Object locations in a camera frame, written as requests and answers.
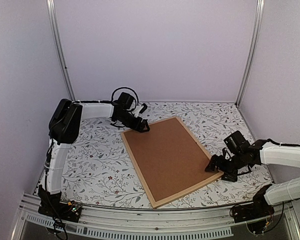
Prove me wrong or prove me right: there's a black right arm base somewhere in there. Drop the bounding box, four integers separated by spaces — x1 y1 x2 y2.
229 184 274 223

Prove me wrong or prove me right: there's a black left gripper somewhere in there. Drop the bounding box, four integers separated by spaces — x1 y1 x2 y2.
117 111 150 133

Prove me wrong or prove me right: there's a brown backing board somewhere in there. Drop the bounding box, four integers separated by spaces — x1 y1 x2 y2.
123 117 220 203

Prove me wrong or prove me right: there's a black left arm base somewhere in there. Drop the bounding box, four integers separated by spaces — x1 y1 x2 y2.
38 185 82 223

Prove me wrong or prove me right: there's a light wooden picture frame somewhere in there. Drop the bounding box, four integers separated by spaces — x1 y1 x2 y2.
120 116 225 210

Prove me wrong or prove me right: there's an aluminium corner post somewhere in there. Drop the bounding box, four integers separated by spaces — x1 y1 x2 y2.
46 0 76 101
235 0 265 108

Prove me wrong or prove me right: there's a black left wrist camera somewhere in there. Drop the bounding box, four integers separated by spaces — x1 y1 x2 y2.
111 86 139 112

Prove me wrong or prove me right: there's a left aluminium corner post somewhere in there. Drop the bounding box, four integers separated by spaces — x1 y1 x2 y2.
46 0 76 101

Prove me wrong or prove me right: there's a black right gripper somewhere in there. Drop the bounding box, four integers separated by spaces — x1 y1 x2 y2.
205 152 245 183

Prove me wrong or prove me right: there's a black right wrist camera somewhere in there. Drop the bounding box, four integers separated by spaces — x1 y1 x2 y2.
224 130 250 155

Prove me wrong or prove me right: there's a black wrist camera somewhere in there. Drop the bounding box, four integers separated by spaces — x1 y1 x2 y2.
111 86 139 112
224 130 250 155

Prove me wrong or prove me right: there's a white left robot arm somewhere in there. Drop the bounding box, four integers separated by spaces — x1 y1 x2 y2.
39 98 150 198

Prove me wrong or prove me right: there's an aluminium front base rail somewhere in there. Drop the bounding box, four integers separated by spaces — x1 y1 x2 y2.
11 193 300 240

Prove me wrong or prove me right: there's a right aluminium corner post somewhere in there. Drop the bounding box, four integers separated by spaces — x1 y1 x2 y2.
235 0 265 108

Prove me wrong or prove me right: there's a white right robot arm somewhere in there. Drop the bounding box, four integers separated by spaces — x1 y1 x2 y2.
205 136 300 218

